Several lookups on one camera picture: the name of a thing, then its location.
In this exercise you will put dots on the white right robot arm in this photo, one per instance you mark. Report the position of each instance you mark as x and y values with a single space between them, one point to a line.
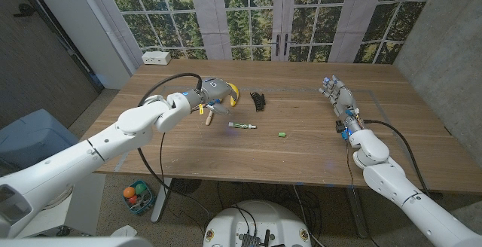
388 179

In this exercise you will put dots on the white table leg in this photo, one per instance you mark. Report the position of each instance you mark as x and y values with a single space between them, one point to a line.
161 202

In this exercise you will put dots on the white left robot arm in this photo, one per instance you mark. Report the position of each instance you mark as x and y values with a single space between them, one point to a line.
113 138

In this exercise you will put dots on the grey table leg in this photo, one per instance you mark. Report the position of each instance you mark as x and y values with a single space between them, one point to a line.
357 213

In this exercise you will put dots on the white green marker body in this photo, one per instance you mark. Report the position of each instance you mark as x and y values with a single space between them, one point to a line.
241 125

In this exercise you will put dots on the blue-grey storage bin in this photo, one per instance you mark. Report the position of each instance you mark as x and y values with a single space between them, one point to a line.
34 134

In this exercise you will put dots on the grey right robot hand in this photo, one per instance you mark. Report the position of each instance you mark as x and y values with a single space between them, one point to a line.
344 98

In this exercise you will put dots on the teal toy basket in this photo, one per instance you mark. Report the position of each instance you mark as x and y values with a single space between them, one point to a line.
147 203

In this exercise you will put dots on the white robot chest shell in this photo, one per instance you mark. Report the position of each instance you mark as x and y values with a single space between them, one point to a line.
75 242

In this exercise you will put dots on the yellow toy banana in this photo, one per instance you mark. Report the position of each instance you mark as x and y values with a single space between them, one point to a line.
235 89

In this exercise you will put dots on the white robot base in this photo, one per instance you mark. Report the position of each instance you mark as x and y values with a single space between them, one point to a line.
229 220

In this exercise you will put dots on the orange toy ball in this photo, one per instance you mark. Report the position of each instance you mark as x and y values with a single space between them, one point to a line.
129 192

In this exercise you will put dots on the green toy ball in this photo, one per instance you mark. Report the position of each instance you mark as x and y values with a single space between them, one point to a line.
140 188

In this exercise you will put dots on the printed window forest backdrop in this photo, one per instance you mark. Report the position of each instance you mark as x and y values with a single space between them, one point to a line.
241 13

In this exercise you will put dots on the colourful wooden maraca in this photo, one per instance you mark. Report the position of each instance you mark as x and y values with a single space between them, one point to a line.
209 118

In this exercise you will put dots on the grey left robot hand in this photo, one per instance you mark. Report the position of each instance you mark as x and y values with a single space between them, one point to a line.
214 89

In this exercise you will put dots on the white power box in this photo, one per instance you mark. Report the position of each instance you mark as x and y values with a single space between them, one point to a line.
156 57

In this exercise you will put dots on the black hair claw clip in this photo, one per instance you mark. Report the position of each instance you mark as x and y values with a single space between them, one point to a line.
258 102

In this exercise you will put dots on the black round floor fan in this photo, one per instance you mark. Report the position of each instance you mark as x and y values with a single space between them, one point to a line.
186 185

